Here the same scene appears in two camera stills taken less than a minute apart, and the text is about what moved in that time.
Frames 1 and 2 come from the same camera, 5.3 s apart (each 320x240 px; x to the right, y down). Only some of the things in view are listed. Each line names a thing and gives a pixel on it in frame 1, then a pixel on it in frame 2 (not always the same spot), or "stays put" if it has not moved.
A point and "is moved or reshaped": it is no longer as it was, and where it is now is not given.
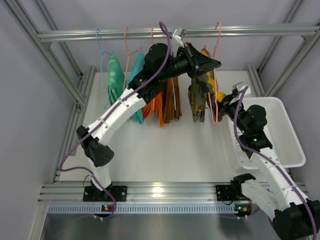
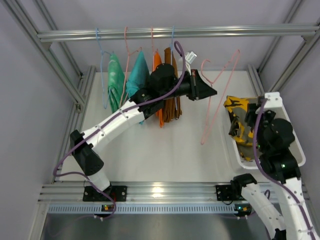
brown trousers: [172, 110] stays put
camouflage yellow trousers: [202, 87] is moved or reshaped
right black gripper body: [223, 106] to [251, 116]
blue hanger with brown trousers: [172, 75] stays put
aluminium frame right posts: [309, 42] stays put
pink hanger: [215, 121] to [218, 89]
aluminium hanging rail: [263, 30] stays put
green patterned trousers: [116, 79] stays put
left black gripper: [191, 58] to [194, 88]
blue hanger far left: [103, 52] stays put
